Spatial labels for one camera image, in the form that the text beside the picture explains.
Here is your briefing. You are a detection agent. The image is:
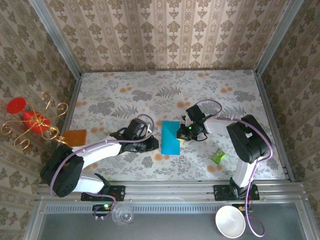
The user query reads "blue square paper sheet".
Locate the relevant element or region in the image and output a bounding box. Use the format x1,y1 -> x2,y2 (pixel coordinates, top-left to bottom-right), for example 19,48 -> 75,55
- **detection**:
160,120 -> 181,156

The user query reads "green snack packet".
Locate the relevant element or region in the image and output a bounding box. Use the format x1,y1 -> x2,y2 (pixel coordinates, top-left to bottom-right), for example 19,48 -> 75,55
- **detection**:
209,148 -> 228,165

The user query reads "orange flat card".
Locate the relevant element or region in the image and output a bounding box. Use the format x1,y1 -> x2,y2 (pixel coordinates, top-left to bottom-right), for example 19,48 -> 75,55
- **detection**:
62,129 -> 87,148

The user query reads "clear plastic cup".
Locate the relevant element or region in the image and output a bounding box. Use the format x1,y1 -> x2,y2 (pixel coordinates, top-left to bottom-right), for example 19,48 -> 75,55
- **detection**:
111,202 -> 136,226

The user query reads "grey metal tray with vents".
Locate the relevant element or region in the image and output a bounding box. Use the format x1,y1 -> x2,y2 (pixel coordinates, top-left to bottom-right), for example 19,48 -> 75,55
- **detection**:
24,197 -> 320,240

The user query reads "small circuit board with LED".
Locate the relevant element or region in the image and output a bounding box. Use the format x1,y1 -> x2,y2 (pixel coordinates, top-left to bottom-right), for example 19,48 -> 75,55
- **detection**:
92,203 -> 113,221

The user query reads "white bowl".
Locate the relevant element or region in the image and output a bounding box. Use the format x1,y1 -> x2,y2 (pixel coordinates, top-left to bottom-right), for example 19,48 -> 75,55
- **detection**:
215,205 -> 246,239

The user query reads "small circuit board with connector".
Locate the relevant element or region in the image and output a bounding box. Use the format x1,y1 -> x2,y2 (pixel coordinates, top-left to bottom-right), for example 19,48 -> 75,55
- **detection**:
232,203 -> 254,215

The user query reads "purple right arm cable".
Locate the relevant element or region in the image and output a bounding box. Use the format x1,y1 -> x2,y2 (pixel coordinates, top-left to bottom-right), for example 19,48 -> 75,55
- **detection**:
196,99 -> 273,238

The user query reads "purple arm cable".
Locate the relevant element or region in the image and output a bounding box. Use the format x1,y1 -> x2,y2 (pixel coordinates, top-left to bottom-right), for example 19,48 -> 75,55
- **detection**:
49,113 -> 155,218
196,99 -> 273,238

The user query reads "long aluminium frame rail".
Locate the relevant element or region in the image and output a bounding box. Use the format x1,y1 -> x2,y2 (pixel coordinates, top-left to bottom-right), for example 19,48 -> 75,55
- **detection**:
36,180 -> 307,201

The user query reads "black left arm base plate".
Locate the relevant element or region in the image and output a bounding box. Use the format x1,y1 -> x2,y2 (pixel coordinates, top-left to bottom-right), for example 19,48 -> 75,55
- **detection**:
80,185 -> 126,202

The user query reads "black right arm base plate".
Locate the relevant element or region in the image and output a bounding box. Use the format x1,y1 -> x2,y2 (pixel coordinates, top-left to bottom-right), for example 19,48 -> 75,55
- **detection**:
213,184 -> 260,202

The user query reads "aluminium table side rail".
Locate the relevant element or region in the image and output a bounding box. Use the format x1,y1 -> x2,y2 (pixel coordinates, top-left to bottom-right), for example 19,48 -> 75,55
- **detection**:
253,71 -> 296,183
46,73 -> 83,185

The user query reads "red and gold wire ornament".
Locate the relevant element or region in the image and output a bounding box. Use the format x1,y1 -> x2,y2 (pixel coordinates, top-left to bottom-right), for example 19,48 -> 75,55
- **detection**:
0,91 -> 70,151

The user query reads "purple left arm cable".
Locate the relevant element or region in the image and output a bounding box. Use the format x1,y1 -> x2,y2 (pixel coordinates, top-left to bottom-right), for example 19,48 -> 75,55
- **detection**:
49,113 -> 155,218

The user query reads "slanted aluminium corner post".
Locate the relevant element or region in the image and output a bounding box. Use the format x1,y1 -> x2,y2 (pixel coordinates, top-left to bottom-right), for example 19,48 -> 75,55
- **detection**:
254,0 -> 305,76
28,0 -> 83,78

